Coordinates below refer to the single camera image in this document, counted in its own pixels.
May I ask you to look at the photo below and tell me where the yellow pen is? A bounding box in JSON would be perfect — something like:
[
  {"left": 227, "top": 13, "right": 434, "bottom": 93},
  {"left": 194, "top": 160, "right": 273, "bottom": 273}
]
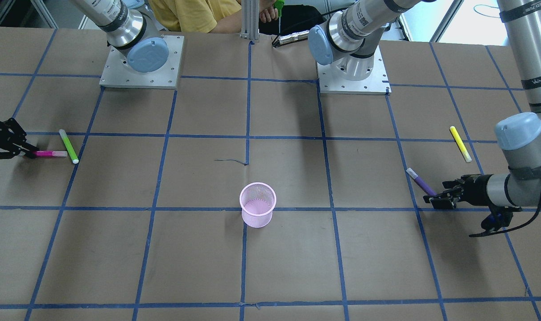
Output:
[{"left": 449, "top": 126, "right": 472, "bottom": 163}]

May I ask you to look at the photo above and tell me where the pink pen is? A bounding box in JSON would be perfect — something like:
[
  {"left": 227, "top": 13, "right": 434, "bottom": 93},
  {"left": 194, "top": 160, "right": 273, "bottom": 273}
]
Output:
[{"left": 34, "top": 151, "right": 68, "bottom": 158}]

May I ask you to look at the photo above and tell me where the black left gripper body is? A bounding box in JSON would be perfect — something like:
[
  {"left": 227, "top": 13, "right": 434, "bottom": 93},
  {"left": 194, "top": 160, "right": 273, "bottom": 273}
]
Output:
[{"left": 460, "top": 174, "right": 492, "bottom": 206}]

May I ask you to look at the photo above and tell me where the green handled tool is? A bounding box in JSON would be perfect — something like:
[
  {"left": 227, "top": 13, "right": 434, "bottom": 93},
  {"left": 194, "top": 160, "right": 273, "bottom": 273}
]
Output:
[{"left": 273, "top": 0, "right": 285, "bottom": 35}]

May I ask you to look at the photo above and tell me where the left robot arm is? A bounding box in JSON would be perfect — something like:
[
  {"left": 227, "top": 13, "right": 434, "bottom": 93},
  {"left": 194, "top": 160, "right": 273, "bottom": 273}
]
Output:
[{"left": 308, "top": 0, "right": 541, "bottom": 210}]

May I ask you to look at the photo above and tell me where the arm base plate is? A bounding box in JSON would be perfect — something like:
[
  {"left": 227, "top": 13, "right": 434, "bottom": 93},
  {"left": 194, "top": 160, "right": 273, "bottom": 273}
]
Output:
[
  {"left": 317, "top": 47, "right": 392, "bottom": 95},
  {"left": 99, "top": 35, "right": 185, "bottom": 90}
]

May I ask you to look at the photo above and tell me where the green pen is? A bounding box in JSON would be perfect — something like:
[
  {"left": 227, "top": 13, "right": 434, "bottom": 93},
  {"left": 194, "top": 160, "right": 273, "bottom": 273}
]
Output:
[{"left": 58, "top": 129, "right": 79, "bottom": 165}]

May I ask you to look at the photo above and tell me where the aluminium frame post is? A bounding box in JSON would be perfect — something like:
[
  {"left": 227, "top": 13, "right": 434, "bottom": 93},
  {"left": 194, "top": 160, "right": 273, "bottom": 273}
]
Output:
[{"left": 240, "top": 0, "right": 260, "bottom": 43}]

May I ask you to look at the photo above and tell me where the person in yellow shirt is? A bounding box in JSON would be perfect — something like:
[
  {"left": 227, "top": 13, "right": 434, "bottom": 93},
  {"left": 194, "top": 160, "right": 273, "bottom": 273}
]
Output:
[{"left": 148, "top": 0, "right": 280, "bottom": 34}]

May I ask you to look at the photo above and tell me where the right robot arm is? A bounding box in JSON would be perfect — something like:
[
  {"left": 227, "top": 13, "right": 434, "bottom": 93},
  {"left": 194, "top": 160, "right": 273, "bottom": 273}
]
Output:
[{"left": 0, "top": 0, "right": 179, "bottom": 159}]

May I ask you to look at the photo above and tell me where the purple pen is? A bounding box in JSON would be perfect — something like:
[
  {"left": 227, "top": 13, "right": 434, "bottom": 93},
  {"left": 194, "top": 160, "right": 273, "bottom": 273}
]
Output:
[{"left": 405, "top": 167, "right": 438, "bottom": 196}]

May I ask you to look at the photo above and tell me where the pink mesh cup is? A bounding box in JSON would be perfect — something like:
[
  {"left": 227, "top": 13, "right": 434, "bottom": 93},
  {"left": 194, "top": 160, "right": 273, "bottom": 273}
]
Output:
[{"left": 239, "top": 181, "right": 277, "bottom": 228}]

